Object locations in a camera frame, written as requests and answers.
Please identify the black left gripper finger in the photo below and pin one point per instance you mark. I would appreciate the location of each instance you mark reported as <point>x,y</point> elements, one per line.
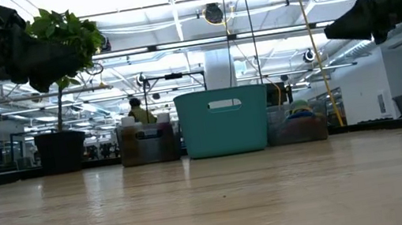
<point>49,82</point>
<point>53,60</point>

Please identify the person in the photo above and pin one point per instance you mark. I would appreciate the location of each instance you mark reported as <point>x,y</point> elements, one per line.
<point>141,113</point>

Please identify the translucent grey plastic bin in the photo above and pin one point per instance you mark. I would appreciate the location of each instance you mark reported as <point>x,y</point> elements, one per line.
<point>150,150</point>
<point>273,125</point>

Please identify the teal plastic bin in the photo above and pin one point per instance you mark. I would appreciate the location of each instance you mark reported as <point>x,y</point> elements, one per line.
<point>209,139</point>

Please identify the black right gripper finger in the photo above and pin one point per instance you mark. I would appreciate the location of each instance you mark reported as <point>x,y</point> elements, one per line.
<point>379,35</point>
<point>355,21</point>

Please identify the distant black rig frame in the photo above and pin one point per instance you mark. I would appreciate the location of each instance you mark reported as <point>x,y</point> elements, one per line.
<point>173,76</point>

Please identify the green plant in black pot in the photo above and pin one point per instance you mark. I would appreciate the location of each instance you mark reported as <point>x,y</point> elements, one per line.
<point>68,28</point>

